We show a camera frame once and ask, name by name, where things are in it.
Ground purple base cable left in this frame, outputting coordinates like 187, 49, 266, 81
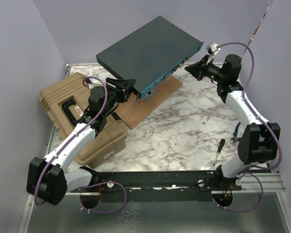
80, 181, 128, 215

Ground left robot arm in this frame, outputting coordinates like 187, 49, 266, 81
26, 76, 136, 206

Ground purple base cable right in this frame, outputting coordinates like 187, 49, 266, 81
214, 171, 264, 213

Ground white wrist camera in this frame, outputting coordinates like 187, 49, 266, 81
88, 77, 101, 89
206, 42, 221, 64

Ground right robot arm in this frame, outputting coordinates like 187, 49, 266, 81
185, 54, 280, 190

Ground silver metal switch stand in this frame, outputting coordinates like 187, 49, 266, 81
141, 90, 157, 102

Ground dark grey network switch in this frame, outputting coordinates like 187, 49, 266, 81
96, 16, 203, 99

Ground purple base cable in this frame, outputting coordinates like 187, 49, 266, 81
214, 171, 264, 213
80, 181, 128, 215

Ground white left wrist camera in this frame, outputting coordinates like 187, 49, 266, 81
88, 77, 101, 89

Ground wooden base board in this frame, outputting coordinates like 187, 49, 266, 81
115, 75, 183, 129

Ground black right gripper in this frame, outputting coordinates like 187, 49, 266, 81
185, 55, 226, 83

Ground black metal mounting rail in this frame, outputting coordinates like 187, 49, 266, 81
81, 170, 241, 202

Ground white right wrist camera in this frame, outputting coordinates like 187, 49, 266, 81
206, 42, 221, 64

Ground black yellow screwdriver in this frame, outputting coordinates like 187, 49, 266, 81
213, 139, 225, 166

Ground blue handled pliers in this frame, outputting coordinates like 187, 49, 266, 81
230, 122, 242, 143

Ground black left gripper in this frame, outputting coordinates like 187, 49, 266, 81
102, 78, 135, 117

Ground tan plastic tool case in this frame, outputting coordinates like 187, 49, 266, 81
39, 72, 128, 168

